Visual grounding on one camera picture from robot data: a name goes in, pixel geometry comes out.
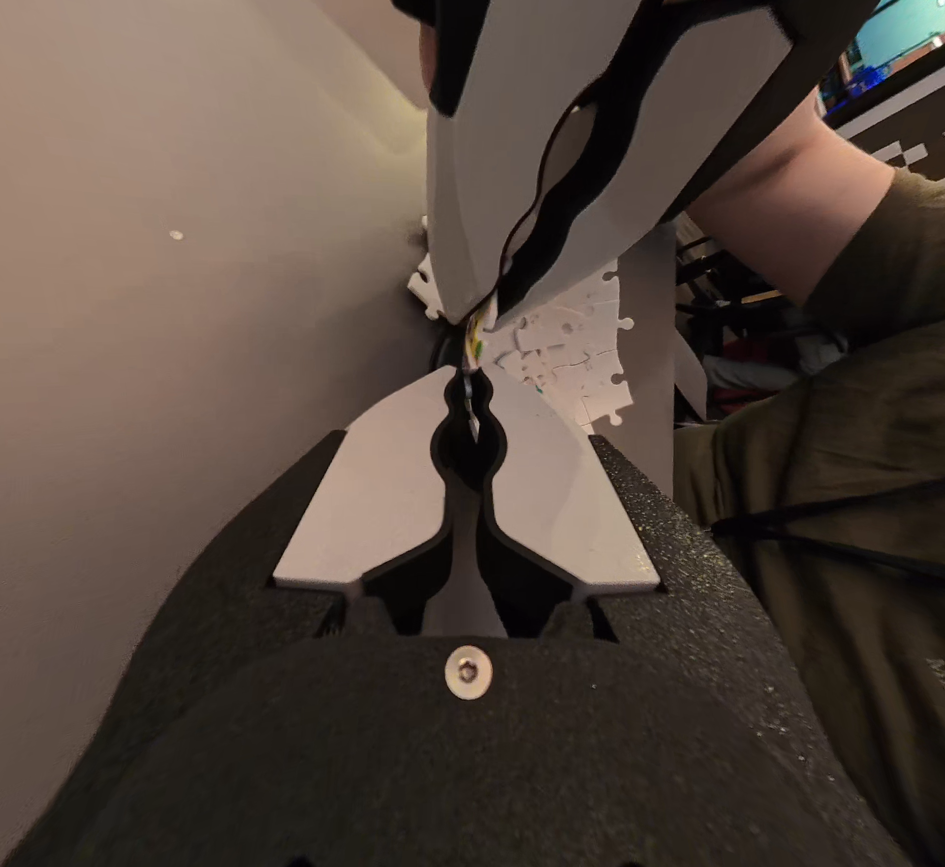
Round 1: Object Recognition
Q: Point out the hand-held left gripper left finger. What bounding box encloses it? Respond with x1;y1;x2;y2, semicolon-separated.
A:
272;365;454;596

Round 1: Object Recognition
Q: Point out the small puzzle piece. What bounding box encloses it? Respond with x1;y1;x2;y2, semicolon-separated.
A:
461;298;494;443

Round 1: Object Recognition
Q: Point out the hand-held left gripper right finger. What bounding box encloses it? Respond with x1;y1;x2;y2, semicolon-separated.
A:
472;367;662;596

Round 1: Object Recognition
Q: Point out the black ball stand ring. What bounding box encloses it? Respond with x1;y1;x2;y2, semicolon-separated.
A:
428;324;462;373

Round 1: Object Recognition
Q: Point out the white printed sign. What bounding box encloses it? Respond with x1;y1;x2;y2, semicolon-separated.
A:
823;58;945;181

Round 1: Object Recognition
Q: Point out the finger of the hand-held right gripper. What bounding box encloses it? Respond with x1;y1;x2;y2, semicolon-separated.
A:
427;0;651;325
498;0;797;314

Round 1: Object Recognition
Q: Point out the white half puzzle ball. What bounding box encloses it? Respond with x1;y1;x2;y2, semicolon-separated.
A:
408;216;636;436

